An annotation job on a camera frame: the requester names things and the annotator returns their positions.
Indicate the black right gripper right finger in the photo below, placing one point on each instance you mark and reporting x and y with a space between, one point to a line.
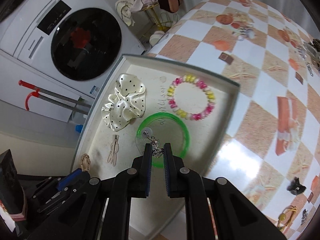
182 182

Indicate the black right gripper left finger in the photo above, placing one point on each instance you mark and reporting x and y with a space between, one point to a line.
131 183

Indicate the green translucent bangle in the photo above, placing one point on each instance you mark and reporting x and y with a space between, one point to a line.
167 128

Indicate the silver chain brooch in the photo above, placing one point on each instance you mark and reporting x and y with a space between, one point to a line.
147 133

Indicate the white jewelry tray box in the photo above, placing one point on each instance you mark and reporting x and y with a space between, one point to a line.
196 142

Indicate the pile of jewelry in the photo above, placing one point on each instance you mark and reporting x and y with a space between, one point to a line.
310 55

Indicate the beige bunny hair clip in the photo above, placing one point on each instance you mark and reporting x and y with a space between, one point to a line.
114 148

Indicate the blue capped bottle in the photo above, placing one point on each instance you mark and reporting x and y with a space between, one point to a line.
78 127

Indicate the cream polka dot scrunchie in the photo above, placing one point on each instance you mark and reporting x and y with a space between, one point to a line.
127 102

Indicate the checkered patterned tablecloth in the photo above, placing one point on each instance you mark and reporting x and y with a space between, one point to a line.
273 135

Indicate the black claw hair clip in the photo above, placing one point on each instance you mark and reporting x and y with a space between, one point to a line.
296 187

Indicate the small dark metal clip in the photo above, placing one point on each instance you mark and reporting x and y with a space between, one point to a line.
304 217

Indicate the white washing machine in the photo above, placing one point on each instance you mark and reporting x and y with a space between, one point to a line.
75 42

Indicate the cream cloth bag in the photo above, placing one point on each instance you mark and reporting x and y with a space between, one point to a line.
123 9

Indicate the red handled mop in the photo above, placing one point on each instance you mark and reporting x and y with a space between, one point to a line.
54 98

